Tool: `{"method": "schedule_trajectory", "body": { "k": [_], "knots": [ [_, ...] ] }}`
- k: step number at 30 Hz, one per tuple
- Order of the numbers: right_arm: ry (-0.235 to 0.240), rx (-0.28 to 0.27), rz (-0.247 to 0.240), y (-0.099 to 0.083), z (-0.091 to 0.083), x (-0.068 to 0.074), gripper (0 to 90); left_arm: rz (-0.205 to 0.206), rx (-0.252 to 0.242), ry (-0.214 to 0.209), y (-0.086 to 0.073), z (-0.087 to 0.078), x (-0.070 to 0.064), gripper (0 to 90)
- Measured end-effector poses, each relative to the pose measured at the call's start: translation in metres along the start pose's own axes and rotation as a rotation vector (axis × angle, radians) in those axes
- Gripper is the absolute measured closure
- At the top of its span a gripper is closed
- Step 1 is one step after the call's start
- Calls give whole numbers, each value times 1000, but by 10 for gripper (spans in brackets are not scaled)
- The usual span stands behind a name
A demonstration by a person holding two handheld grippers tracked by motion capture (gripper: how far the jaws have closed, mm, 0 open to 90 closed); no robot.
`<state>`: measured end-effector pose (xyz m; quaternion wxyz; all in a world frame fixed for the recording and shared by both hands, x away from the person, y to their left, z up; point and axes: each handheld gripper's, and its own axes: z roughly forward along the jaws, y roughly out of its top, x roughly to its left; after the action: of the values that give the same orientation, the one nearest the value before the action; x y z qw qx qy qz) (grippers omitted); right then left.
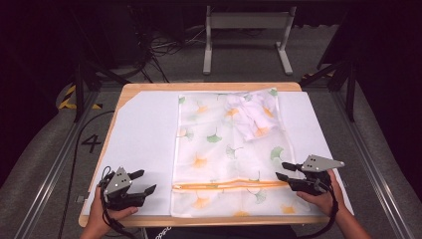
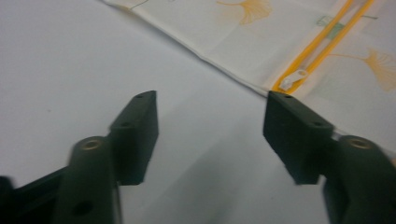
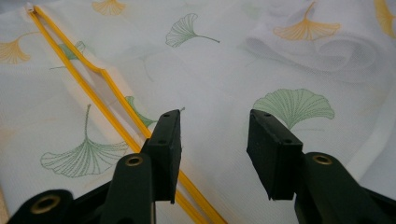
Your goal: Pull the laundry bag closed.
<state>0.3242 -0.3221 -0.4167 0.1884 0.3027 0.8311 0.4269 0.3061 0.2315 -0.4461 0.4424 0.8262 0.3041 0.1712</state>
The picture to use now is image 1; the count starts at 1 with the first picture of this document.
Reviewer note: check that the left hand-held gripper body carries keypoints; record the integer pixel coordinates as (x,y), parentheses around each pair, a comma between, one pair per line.
(116,186)

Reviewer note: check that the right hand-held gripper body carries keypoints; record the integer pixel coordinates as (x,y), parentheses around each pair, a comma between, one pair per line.
(313,181)

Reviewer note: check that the leaf print mesh laundry bag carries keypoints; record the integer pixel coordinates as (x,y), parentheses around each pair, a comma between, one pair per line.
(212,159)

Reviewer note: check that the person's right hand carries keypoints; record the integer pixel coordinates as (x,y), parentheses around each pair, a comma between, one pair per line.
(328,200)

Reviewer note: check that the person's left hand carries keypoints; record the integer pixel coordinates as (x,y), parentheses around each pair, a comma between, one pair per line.
(96,215)

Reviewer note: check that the white table mat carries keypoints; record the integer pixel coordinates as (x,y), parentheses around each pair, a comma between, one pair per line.
(146,132)

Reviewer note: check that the white cloth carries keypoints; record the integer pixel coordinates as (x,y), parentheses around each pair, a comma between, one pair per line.
(252,116)

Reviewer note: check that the black metal stand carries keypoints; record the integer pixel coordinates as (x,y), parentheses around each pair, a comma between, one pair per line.
(351,93)
(79,93)

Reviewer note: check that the yellow black floor tape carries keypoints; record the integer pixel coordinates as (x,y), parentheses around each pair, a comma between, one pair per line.
(66,99)

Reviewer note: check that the wooden table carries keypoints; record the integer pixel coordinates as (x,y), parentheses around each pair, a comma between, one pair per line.
(199,87)

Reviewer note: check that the white metal stand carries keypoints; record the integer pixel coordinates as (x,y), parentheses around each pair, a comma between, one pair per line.
(249,20)

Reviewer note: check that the aluminium rail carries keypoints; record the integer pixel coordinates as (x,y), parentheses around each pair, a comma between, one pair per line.
(375,172)
(49,179)

